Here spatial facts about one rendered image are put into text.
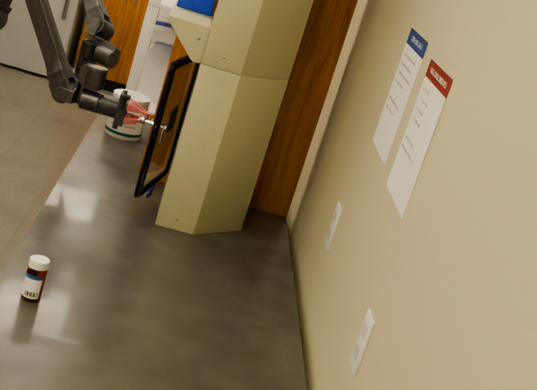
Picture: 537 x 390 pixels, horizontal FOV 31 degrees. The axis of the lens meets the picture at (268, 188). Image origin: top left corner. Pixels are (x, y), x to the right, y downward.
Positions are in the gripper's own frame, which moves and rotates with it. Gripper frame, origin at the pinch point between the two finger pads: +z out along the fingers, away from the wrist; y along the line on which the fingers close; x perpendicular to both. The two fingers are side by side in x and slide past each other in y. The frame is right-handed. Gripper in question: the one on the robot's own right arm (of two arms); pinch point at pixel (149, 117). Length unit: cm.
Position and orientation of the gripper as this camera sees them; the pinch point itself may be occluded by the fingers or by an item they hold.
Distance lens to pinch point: 275.2
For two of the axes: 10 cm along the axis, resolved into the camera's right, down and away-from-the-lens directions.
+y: 2.9, -9.1, -2.8
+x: -0.1, -3.0, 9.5
